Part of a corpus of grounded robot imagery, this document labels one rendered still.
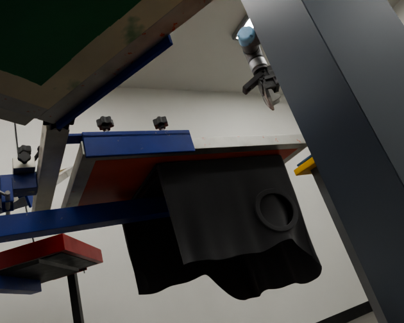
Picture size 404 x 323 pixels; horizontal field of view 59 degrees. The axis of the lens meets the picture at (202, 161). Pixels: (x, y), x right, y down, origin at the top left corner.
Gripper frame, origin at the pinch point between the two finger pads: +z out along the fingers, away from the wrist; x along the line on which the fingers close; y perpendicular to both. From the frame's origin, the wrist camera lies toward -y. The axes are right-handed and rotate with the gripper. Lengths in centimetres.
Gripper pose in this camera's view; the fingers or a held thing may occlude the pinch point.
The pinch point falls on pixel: (270, 107)
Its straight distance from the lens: 155.2
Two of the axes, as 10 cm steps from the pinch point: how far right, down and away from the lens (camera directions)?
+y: 9.6, -2.8, 0.1
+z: 2.7, 8.8, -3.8
